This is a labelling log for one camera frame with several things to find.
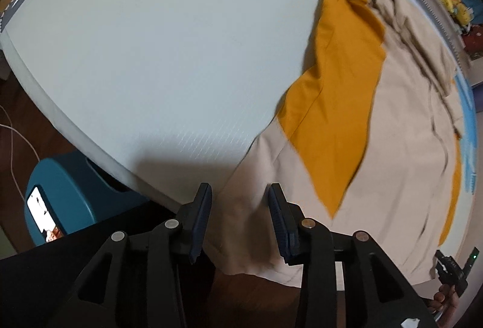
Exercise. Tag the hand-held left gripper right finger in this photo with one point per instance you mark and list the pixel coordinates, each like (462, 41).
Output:
(281, 226)

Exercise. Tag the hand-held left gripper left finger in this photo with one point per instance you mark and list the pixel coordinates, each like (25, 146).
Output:
(200, 222)

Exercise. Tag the beige and mustard hooded jacket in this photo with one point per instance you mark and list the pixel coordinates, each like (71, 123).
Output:
(396, 143)

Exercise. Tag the person's right hand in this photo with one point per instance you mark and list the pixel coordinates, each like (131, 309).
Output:
(441, 300)

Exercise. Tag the blue plastic stool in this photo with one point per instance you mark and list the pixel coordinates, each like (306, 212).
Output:
(75, 192)

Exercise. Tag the smartphone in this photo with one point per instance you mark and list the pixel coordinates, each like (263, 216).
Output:
(39, 207)

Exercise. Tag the yellow bear plush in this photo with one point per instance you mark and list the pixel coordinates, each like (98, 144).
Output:
(462, 14)

